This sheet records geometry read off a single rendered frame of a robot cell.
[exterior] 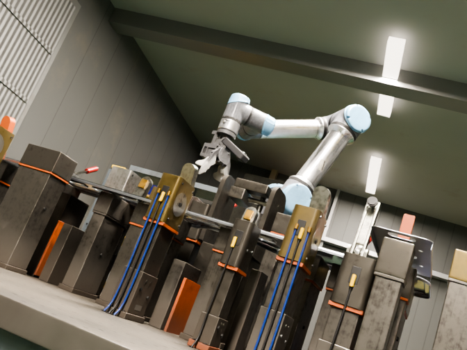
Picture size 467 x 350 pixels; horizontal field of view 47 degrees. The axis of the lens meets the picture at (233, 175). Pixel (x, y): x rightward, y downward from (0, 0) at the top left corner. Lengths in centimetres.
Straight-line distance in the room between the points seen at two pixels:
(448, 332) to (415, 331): 663
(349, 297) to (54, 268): 85
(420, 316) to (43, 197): 670
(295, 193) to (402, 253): 107
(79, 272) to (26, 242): 16
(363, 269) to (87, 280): 80
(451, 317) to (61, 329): 72
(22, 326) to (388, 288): 54
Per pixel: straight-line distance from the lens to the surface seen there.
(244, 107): 196
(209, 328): 117
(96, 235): 153
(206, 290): 134
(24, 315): 77
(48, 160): 151
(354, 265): 108
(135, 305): 127
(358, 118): 213
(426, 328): 778
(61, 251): 158
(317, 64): 465
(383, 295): 90
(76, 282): 153
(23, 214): 150
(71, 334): 74
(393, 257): 91
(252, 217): 156
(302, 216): 111
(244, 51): 481
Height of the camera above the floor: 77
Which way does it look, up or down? 15 degrees up
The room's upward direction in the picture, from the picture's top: 21 degrees clockwise
